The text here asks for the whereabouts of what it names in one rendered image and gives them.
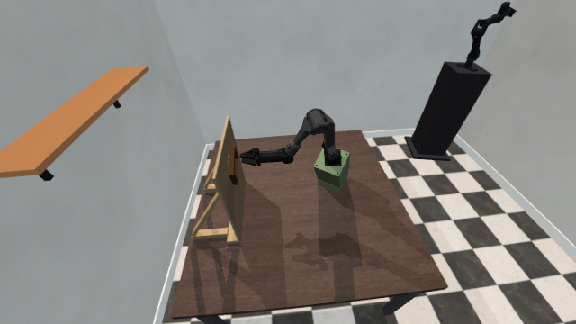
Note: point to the brown picture frame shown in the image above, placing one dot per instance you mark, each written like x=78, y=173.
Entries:
x=233, y=165

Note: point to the wooden triangular support brace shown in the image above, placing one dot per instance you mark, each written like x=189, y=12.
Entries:
x=212, y=233

